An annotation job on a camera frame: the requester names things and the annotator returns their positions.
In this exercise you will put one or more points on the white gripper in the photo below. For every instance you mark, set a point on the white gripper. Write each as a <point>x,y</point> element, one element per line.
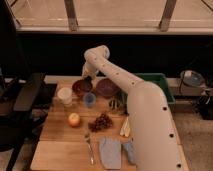
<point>89,72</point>

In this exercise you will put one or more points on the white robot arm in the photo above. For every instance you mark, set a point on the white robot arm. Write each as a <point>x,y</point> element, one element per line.
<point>154,140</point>

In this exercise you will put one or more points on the red bowl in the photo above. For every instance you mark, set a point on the red bowl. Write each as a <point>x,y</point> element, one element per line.
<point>81,87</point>

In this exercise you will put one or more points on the purple bowl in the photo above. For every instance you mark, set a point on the purple bowl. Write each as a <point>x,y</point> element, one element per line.
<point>107,88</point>

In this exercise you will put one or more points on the blue cup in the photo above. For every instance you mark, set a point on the blue cup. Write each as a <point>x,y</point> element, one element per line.
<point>89,100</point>

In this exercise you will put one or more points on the white cup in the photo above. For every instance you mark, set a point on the white cup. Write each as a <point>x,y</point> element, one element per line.
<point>65,95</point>

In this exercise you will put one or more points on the striped small object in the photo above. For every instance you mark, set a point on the striped small object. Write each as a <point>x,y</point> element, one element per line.
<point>115,104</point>

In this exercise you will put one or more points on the yellow apple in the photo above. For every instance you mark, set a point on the yellow apple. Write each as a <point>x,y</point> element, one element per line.
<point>74,120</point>

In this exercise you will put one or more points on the bunch of dark grapes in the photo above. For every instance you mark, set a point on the bunch of dark grapes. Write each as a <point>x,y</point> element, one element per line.
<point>102,122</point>

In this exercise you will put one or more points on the metal spoon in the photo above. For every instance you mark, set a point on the metal spoon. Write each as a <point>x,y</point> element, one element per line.
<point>87,139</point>

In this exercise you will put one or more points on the green plastic bin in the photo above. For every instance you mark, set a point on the green plastic bin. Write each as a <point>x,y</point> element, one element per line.
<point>160,81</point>

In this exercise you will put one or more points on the grey-blue cloth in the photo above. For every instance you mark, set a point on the grey-blue cloth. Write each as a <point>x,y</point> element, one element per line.
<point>110,153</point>

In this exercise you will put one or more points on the black chair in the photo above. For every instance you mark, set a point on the black chair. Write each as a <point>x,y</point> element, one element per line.
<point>16,122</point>

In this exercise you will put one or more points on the small blue cloth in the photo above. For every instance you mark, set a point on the small blue cloth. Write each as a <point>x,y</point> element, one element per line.
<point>128,148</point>

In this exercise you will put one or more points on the round grey device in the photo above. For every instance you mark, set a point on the round grey device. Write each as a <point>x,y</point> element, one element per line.
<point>192,78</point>

